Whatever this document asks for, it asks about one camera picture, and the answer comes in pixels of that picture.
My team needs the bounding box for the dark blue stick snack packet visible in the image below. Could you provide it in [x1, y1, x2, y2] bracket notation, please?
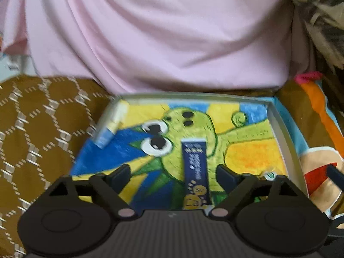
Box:
[181, 140, 211, 210]

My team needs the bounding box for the brown patterned cushion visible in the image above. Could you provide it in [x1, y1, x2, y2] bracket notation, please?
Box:
[0, 75, 115, 258]

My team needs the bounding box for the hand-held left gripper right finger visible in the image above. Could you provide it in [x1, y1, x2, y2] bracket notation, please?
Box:
[208, 164, 299, 218]

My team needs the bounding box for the colourful printed blanket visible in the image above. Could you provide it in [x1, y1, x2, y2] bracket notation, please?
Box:
[277, 71, 344, 221]

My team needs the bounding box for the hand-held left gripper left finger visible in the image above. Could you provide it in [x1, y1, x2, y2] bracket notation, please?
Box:
[48, 164, 139, 218]

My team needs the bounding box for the grey box with cartoon lining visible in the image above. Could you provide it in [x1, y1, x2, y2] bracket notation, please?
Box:
[70, 93, 309, 210]

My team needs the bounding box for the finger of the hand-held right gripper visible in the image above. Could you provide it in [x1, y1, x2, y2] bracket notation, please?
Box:
[326, 166, 344, 186]

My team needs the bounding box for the camouflage cloth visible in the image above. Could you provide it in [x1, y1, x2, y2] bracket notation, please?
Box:
[283, 0, 344, 72]

